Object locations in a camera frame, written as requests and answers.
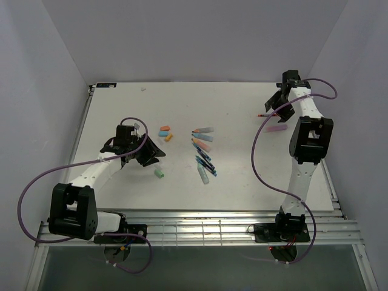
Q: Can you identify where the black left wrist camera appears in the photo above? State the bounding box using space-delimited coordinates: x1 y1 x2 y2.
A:
113 124 138 147

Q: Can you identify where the green thin pen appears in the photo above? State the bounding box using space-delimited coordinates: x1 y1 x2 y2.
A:
195 155 216 173

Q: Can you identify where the orange pink highlighter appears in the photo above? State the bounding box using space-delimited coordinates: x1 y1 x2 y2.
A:
192 138 211 152

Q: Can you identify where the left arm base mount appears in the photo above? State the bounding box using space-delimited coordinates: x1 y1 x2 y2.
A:
93 224 148 245

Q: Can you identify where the orange uncapped highlighter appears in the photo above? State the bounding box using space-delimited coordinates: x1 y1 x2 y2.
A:
192 127 214 133

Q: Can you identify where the orange thin pen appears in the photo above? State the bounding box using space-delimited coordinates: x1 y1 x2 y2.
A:
257 113 279 118

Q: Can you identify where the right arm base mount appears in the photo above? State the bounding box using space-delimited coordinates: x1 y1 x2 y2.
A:
247 223 310 243

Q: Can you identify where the blue thin pen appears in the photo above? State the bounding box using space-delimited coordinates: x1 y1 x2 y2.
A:
196 157 217 176

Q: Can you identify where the green highlighter cap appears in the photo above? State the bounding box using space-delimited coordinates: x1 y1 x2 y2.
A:
154 169 164 179

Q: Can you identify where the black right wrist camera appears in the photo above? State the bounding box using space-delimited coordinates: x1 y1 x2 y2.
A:
282 70 301 84

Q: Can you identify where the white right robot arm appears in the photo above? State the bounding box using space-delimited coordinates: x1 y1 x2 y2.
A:
257 81 333 242

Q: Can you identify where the orange highlighter cap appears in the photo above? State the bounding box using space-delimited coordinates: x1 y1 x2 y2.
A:
160 125 170 131

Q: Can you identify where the green highlighter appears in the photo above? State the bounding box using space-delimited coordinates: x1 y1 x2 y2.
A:
197 161 209 184

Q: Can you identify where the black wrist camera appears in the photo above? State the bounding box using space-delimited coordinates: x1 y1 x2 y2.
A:
282 70 301 84
113 124 138 147

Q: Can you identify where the purple thin pen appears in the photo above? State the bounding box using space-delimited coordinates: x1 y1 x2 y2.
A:
198 153 215 170

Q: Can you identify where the cream highlighter cap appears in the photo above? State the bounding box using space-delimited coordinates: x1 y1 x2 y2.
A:
164 133 173 142

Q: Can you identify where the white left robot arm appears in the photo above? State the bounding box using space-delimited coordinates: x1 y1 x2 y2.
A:
48 136 166 243

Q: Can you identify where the teal thin pen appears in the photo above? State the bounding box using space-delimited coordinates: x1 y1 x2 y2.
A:
193 143 212 161

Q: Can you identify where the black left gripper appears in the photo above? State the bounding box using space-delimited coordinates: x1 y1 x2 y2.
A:
128 133 166 167

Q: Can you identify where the blue highlighter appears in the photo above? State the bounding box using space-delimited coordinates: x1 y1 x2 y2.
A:
192 133 213 142

